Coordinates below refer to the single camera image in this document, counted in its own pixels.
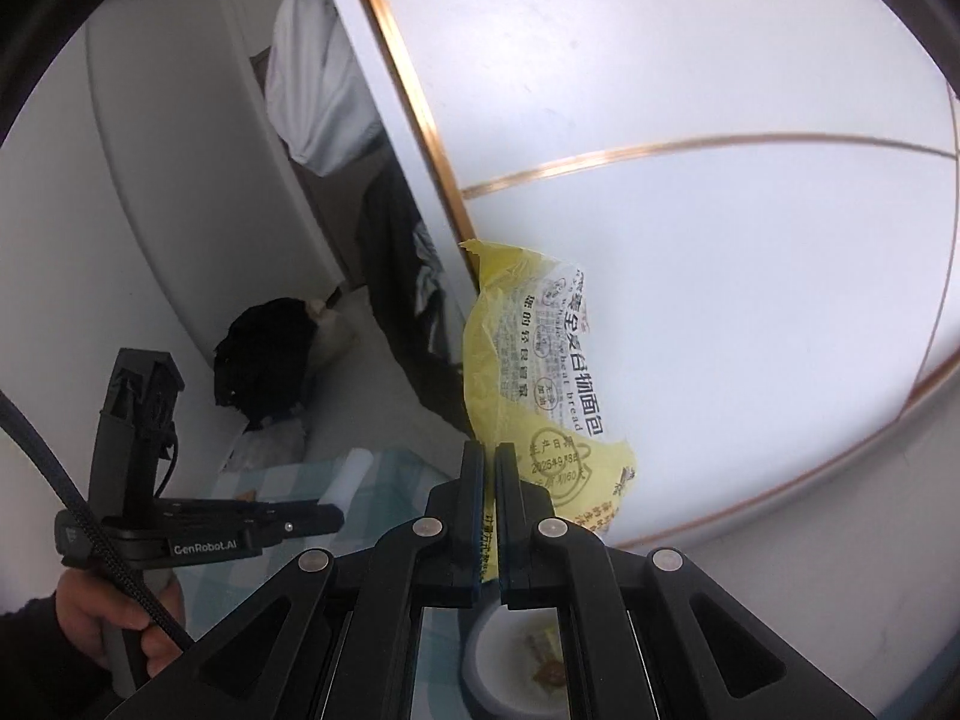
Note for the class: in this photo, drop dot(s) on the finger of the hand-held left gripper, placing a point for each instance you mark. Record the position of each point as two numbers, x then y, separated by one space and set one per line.
225 505
315 520

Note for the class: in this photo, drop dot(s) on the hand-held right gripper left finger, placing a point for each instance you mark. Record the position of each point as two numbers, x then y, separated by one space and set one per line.
474 517

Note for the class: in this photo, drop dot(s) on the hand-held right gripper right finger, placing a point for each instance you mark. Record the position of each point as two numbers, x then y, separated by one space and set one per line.
506 517

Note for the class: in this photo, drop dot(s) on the white bin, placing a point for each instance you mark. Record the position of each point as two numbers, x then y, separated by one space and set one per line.
487 660

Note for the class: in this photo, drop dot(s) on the yellow bread wrapper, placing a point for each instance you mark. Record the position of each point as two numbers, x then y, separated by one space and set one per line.
540 360

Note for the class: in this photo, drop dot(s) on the person's left forearm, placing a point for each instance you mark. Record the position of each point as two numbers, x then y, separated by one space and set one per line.
37 660

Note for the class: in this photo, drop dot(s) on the person's left hand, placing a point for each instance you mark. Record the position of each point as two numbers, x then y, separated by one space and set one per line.
82 607

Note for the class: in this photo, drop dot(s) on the white foam block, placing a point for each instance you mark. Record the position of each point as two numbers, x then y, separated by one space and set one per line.
352 472

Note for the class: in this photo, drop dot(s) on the grey plastic bag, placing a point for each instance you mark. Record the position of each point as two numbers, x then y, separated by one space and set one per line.
270 446

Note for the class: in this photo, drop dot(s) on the blue checked tablecloth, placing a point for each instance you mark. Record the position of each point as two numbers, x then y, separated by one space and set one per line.
405 480

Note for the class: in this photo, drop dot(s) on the black bag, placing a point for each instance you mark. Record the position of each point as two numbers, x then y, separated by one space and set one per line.
262 352

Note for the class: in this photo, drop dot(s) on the beige bag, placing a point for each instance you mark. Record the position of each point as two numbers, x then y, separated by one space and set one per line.
334 337

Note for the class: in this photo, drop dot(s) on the black hanging backpack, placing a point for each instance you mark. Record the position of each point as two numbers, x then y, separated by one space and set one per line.
390 255

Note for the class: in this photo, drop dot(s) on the white hanging bag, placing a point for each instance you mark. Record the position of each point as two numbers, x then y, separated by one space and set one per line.
322 90

